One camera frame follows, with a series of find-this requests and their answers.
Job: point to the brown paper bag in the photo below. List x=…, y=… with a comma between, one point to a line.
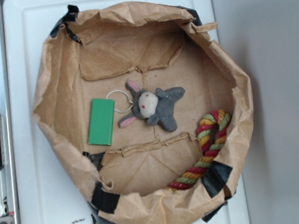
x=91, y=53

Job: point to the multicoloured rope toy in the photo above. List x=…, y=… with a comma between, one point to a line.
x=211, y=134

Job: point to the green rectangular block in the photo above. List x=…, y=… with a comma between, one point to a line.
x=101, y=122

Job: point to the grey plush bunny toy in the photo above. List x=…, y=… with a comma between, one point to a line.
x=155, y=108

